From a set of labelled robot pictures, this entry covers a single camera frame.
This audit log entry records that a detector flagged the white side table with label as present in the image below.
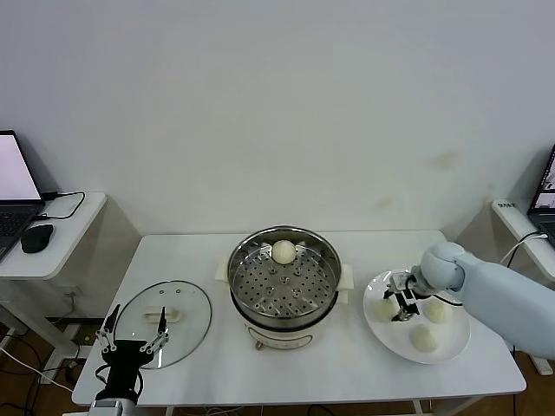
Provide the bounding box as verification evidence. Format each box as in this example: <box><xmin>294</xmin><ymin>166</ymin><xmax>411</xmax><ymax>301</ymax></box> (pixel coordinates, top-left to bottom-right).
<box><xmin>489</xmin><ymin>198</ymin><xmax>555</xmax><ymax>376</ymax></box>

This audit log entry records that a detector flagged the white steamed baozi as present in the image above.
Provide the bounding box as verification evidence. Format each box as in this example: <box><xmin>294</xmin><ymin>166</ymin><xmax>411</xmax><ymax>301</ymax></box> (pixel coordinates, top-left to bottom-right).
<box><xmin>422</xmin><ymin>301</ymin><xmax>452</xmax><ymax>325</ymax></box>
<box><xmin>373</xmin><ymin>299</ymin><xmax>398</xmax><ymax>322</ymax></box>
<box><xmin>271</xmin><ymin>239</ymin><xmax>298</xmax><ymax>265</ymax></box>
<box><xmin>409</xmin><ymin>324</ymin><xmax>440</xmax><ymax>353</ymax></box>

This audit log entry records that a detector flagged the white floor cable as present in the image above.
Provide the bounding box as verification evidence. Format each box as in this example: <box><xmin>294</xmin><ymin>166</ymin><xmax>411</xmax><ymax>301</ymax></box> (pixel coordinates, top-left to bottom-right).
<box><xmin>0</xmin><ymin>346</ymin><xmax>75</xmax><ymax>393</ymax></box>

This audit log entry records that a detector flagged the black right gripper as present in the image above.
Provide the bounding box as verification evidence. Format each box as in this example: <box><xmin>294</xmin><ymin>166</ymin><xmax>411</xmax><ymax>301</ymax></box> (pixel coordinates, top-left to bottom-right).
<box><xmin>382</xmin><ymin>270</ymin><xmax>424</xmax><ymax>324</ymax></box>

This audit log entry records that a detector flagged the black computer mouse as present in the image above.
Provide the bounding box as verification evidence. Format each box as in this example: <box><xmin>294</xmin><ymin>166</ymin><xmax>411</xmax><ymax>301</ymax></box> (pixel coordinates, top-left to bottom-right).
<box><xmin>20</xmin><ymin>224</ymin><xmax>55</xmax><ymax>255</ymax></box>

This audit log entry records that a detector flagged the cream electric cooker base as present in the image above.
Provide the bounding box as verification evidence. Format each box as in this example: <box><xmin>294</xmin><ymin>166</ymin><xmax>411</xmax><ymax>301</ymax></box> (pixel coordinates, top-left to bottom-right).
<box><xmin>215</xmin><ymin>255</ymin><xmax>355</xmax><ymax>351</ymax></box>

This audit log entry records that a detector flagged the white side table with mouse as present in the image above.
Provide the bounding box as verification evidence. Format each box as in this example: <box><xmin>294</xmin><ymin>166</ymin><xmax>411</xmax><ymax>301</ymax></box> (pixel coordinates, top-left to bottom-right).
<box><xmin>0</xmin><ymin>192</ymin><xmax>109</xmax><ymax>361</ymax></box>

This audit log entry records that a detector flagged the black laptop charger cable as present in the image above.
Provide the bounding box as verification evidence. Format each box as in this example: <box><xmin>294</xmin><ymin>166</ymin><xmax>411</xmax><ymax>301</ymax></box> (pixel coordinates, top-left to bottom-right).
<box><xmin>42</xmin><ymin>192</ymin><xmax>86</xmax><ymax>222</ymax></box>

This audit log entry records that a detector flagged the black laptop with pale screen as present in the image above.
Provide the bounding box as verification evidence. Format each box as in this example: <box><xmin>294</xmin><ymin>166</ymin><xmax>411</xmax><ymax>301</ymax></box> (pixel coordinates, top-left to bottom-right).
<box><xmin>0</xmin><ymin>131</ymin><xmax>47</xmax><ymax>261</ymax></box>

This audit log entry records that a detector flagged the glass lid with cream handle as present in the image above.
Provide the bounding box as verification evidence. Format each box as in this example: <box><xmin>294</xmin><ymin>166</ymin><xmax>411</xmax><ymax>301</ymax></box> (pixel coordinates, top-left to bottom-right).
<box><xmin>112</xmin><ymin>280</ymin><xmax>213</xmax><ymax>369</ymax></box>

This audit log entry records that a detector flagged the white laptop cable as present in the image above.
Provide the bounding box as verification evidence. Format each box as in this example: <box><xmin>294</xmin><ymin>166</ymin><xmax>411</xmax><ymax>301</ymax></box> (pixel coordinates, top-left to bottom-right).
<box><xmin>500</xmin><ymin>232</ymin><xmax>548</xmax><ymax>266</ymax></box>

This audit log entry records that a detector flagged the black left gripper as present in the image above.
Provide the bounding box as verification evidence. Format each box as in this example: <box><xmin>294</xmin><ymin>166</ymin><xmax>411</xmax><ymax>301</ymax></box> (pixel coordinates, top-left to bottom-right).
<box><xmin>95</xmin><ymin>303</ymin><xmax>171</xmax><ymax>400</ymax></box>

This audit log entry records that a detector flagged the perforated steel steamer basket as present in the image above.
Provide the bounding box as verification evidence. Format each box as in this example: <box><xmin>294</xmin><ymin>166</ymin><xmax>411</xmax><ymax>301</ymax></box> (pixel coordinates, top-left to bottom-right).
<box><xmin>227</xmin><ymin>224</ymin><xmax>343</xmax><ymax>330</ymax></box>

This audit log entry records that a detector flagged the round white plate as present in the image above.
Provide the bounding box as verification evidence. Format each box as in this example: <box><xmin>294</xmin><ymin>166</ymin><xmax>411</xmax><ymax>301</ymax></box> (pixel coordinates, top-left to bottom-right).
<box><xmin>362</xmin><ymin>269</ymin><xmax>472</xmax><ymax>364</ymax></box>

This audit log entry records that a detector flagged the black laptop with dark screen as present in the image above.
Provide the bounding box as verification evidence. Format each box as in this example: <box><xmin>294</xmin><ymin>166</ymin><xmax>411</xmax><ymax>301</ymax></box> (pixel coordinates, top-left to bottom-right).
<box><xmin>525</xmin><ymin>145</ymin><xmax>555</xmax><ymax>250</ymax></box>

